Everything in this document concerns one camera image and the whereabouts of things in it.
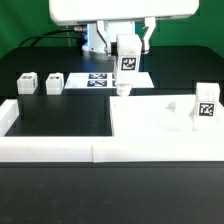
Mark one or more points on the white marker base plate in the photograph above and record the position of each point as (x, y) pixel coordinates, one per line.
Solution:
(104, 80)

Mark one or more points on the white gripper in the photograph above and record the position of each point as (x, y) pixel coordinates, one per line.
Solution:
(71, 12)

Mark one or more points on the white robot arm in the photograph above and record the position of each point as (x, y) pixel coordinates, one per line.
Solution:
(95, 44)

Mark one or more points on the white square table top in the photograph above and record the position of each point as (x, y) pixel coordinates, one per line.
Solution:
(144, 117)

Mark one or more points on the white U-shaped obstacle fence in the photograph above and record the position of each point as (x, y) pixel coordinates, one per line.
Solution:
(196, 147)

